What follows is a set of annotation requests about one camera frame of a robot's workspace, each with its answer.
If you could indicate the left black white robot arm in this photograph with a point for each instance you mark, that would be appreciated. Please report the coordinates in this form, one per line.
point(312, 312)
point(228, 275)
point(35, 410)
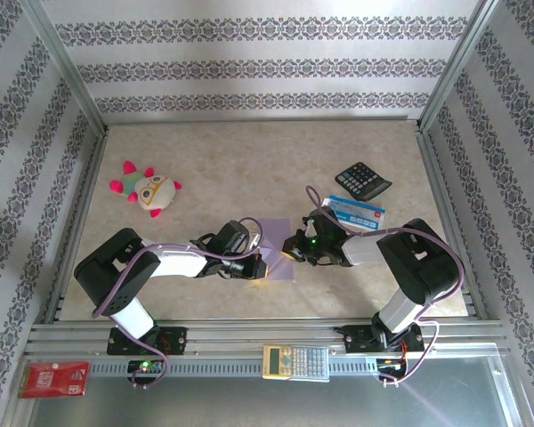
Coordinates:
point(111, 276)

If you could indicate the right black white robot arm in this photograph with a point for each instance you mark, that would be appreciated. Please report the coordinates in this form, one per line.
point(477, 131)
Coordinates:
point(418, 262)

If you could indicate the shiny metal sheet panel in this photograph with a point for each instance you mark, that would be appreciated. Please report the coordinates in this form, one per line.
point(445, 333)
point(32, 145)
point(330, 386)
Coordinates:
point(249, 405)

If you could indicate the blue white cardboard box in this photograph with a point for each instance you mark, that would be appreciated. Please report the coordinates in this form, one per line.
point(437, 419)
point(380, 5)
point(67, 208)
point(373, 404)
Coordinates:
point(360, 213)

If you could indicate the black desk calculator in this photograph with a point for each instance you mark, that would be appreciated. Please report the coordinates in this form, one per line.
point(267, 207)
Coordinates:
point(362, 180)

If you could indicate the yellow grey scientific calculator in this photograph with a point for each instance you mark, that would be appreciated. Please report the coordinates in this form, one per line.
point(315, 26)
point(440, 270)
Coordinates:
point(293, 362)

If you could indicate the plush toy with pink feet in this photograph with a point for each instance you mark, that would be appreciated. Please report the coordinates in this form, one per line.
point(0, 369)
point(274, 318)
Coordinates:
point(153, 191)

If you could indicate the small circuit board with LED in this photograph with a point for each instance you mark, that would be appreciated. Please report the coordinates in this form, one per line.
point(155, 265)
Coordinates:
point(144, 365)

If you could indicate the red foil packet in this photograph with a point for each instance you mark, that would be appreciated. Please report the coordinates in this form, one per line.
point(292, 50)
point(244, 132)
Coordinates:
point(53, 380)

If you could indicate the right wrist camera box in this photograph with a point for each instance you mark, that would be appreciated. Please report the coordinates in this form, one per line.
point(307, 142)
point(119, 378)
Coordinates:
point(311, 228)

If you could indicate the wide aluminium base rail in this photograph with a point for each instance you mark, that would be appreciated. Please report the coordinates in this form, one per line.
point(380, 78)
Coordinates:
point(258, 331)

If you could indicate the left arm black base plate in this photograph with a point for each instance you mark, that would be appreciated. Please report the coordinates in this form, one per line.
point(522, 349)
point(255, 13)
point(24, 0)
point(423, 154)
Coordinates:
point(178, 340)

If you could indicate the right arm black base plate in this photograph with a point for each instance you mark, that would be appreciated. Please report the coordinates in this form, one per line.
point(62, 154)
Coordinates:
point(353, 340)

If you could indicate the thin aluminium frame rail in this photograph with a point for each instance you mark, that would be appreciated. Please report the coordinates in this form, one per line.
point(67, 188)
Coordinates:
point(258, 120)

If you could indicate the aluminium frame post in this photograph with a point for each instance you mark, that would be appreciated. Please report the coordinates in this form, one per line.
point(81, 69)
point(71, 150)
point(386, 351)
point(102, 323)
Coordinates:
point(67, 66)
point(456, 66)

